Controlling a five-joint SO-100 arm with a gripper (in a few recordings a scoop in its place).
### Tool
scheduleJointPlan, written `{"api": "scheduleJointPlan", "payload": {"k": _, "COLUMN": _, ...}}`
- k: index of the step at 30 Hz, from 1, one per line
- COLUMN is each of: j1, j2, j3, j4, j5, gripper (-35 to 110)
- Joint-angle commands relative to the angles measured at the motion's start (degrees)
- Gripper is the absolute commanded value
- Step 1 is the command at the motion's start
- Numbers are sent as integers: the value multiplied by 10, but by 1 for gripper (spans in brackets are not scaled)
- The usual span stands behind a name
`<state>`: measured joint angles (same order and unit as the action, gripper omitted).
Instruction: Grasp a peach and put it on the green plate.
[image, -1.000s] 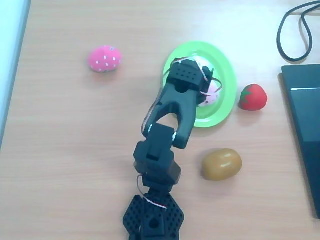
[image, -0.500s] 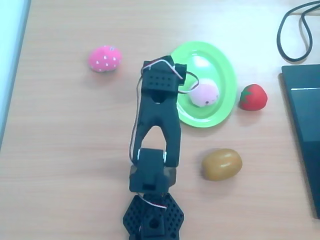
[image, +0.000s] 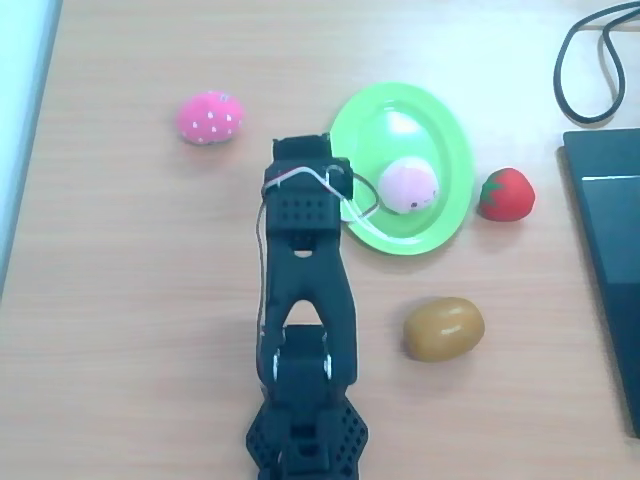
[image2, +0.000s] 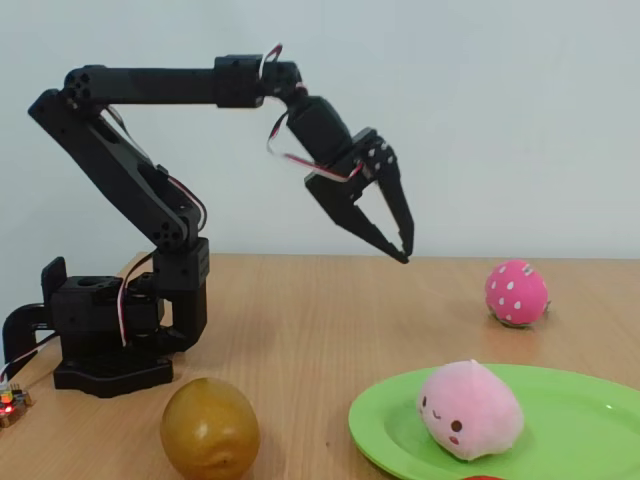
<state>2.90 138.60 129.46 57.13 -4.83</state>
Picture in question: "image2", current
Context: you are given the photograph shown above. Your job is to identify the pink plush peach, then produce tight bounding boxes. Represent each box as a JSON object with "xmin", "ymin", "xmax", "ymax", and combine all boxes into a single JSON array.
[{"xmin": 416, "ymin": 359, "xmax": 526, "ymax": 461}]

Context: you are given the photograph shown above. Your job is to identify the green plastic plate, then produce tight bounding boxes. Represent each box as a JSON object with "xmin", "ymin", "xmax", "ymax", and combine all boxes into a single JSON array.
[{"xmin": 347, "ymin": 363, "xmax": 640, "ymax": 480}]

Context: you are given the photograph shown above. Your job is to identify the pink plush strawberry white dots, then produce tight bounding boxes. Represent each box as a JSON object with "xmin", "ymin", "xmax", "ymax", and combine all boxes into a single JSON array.
[{"xmin": 483, "ymin": 258, "xmax": 551, "ymax": 330}]

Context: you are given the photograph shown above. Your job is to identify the brown kiwi fruit toy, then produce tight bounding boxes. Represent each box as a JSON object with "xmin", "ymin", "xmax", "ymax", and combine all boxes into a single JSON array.
[{"xmin": 159, "ymin": 377, "xmax": 262, "ymax": 480}]

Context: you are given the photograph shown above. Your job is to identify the black table clamp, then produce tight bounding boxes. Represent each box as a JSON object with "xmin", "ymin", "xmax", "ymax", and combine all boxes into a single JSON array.
[{"xmin": 1, "ymin": 303, "xmax": 56, "ymax": 374}]

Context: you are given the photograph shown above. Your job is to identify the small controller circuit board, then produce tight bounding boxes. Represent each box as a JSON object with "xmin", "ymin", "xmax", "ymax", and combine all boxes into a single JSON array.
[{"xmin": 0, "ymin": 382, "xmax": 33, "ymax": 429}]

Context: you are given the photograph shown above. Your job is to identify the white red wrist servo cable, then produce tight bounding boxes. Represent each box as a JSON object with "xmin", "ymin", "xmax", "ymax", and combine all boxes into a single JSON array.
[{"xmin": 258, "ymin": 43, "xmax": 367, "ymax": 185}]

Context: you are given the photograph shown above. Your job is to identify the white red elbow servo cable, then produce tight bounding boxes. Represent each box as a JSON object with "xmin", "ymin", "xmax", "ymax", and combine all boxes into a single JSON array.
[{"xmin": 102, "ymin": 104, "xmax": 209, "ymax": 235}]

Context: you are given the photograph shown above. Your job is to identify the white red base servo cable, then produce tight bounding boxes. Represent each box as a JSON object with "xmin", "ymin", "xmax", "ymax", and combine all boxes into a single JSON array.
[{"xmin": 114, "ymin": 249, "xmax": 157, "ymax": 349}]

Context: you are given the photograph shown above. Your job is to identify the white red board cable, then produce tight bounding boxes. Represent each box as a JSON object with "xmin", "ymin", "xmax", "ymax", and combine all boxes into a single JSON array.
[{"xmin": 0, "ymin": 332, "xmax": 62, "ymax": 387}]

